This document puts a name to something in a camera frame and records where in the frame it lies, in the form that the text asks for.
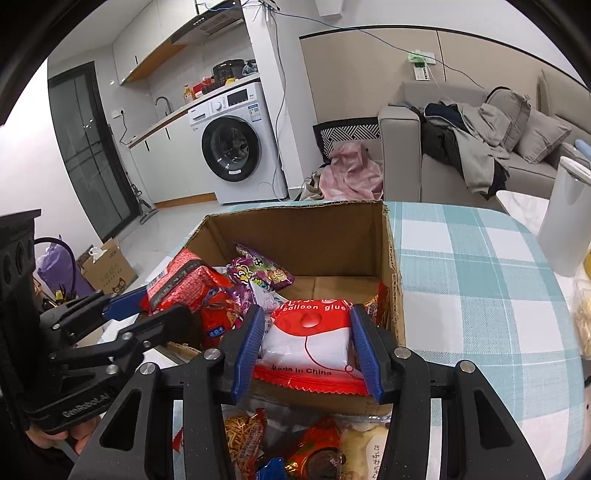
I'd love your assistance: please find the noodle snack bag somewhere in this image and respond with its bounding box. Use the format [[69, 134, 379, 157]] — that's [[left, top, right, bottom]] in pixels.
[[224, 408, 267, 479]]

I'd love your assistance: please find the red white balloon glue bag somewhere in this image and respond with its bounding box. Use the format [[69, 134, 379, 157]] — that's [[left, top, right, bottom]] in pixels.
[[253, 299, 368, 396]]

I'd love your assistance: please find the cream cookie packet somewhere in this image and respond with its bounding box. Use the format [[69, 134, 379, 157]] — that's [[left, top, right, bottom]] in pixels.
[[341, 423, 388, 480]]

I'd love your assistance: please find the red chocolate pie packet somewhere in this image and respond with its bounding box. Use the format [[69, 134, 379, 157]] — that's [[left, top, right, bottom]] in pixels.
[[284, 415, 342, 480]]

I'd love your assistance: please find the purple snack bag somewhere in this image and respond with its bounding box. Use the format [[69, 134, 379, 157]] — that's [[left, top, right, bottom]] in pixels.
[[225, 244, 294, 316]]

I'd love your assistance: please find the red dark snack packet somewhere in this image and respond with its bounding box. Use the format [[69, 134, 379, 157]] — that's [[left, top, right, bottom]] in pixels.
[[140, 249, 233, 314]]

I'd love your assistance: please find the red orange chip bag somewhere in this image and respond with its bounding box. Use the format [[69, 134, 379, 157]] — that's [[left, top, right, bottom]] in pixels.
[[199, 290, 242, 350]]

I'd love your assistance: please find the blue oreo packet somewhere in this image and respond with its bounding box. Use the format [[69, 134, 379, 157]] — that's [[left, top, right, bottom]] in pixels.
[[256, 458, 288, 480]]

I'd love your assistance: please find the person's left hand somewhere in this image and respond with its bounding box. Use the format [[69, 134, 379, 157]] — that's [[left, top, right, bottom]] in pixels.
[[26, 416, 101, 454]]

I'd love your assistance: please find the small cardboard box on floor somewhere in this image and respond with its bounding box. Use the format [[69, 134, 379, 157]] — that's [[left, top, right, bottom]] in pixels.
[[77, 239, 137, 294]]

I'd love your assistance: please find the brown cardboard SF box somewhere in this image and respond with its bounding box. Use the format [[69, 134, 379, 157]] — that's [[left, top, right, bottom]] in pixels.
[[158, 200, 408, 416]]

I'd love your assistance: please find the teal plaid tablecloth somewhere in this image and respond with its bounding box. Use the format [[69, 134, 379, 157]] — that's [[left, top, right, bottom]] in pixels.
[[385, 202, 585, 479]]

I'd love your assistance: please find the pink cloth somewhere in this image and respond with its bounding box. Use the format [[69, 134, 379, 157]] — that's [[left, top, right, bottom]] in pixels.
[[318, 142, 384, 200]]

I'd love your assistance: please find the grey sofa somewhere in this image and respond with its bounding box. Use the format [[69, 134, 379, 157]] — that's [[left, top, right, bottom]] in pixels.
[[378, 70, 590, 209]]

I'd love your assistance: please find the black glass door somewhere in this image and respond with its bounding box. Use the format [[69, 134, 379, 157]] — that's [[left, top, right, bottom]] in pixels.
[[48, 62, 139, 242]]

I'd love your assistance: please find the clear bag of noodles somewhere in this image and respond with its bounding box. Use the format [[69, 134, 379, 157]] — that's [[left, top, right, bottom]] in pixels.
[[573, 280, 591, 360]]

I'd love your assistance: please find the white cylindrical bin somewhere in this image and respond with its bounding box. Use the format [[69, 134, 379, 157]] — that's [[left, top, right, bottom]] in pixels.
[[537, 156, 591, 277]]

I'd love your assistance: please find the black patterned chair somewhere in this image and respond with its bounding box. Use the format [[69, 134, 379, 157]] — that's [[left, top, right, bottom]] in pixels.
[[312, 117, 381, 164]]

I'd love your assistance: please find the white washing machine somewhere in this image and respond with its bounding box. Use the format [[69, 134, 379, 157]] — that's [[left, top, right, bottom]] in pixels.
[[188, 79, 288, 205]]

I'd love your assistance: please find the grey jacket on sofa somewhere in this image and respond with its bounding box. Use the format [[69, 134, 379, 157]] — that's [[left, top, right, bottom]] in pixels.
[[419, 101, 510, 200]]

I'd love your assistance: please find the grey sofa cushion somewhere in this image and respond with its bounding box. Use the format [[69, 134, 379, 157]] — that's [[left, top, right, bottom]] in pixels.
[[486, 86, 532, 153]]

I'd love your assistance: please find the black appliance on washer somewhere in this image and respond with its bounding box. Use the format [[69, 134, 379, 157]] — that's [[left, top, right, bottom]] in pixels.
[[212, 59, 245, 86]]

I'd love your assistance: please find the white power strip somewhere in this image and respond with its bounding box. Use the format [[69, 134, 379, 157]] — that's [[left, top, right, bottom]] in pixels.
[[408, 50, 437, 81]]

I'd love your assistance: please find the range hood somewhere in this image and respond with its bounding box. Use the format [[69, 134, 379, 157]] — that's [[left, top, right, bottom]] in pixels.
[[170, 0, 243, 45]]

